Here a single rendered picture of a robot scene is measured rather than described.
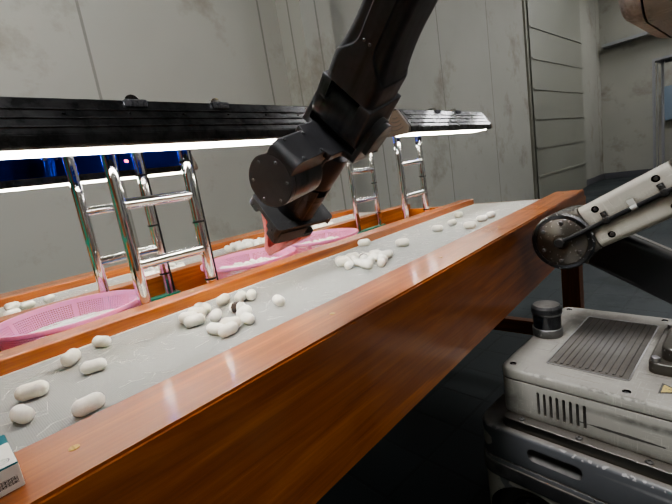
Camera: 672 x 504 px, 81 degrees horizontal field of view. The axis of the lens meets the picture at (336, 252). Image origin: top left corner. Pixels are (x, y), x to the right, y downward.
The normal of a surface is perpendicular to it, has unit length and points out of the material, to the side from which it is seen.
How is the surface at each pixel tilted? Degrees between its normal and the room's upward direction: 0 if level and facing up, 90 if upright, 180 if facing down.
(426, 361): 90
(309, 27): 90
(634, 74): 90
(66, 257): 90
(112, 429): 0
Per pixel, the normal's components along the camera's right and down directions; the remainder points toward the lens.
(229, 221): 0.67, 0.03
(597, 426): -0.72, 0.24
